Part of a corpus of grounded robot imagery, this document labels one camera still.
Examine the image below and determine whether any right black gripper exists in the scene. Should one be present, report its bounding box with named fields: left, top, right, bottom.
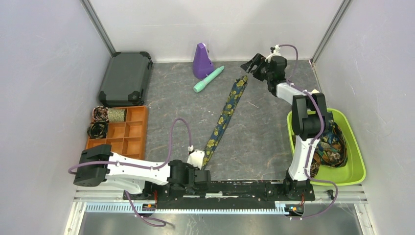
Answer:
left=240, top=53, right=273, bottom=82

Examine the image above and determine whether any blue yellow floral tie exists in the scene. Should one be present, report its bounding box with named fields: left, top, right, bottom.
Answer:
left=202, top=75, right=248, bottom=169

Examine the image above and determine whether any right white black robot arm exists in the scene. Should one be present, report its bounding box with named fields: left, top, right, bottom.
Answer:
left=241, top=53, right=328, bottom=200

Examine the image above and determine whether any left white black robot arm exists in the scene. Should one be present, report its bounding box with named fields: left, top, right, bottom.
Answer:
left=69, top=144, right=211, bottom=200

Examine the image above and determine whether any pile of patterned ties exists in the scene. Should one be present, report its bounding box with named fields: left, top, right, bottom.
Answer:
left=310, top=120, right=348, bottom=178

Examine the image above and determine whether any purple metronome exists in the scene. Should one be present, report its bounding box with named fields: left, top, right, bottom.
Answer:
left=192, top=43, right=215, bottom=80

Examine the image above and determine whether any teal cylindrical pen tool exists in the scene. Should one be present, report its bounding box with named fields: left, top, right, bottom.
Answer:
left=193, top=66, right=225, bottom=93

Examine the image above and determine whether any orange compartment tray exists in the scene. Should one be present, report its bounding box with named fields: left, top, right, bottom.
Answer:
left=86, top=106, right=148, bottom=160

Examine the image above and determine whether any rolled olive speckled tie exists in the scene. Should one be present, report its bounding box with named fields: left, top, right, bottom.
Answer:
left=107, top=108, right=127, bottom=123

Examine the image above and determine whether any rolled black patterned tie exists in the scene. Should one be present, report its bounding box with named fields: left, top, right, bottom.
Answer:
left=86, top=121, right=108, bottom=140

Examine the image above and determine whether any rolled pink brown tie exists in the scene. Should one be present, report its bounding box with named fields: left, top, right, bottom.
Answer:
left=92, top=106, right=109, bottom=123

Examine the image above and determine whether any dark green hard case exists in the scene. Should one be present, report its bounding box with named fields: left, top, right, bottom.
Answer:
left=98, top=51, right=153, bottom=108

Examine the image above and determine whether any lime green plastic bin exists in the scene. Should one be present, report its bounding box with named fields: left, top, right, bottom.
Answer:
left=287, top=108, right=367, bottom=187

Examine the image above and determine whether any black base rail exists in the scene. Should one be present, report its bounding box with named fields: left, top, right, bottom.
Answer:
left=123, top=180, right=316, bottom=210

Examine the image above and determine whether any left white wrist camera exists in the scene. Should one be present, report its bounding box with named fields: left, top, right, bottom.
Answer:
left=187, top=145, right=206, bottom=169

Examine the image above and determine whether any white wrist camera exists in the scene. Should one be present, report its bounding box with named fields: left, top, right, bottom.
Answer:
left=265, top=45, right=281, bottom=62
left=187, top=145, right=206, bottom=169

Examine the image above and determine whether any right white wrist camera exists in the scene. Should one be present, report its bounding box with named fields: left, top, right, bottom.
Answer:
left=265, top=45, right=281, bottom=62

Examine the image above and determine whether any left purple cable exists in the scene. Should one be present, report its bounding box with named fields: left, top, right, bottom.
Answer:
left=68, top=117, right=193, bottom=228

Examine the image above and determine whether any purple cable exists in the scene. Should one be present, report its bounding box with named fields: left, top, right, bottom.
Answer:
left=68, top=117, right=193, bottom=228
left=278, top=44, right=340, bottom=221

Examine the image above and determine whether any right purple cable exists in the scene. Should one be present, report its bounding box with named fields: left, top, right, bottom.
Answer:
left=278, top=44, right=340, bottom=221

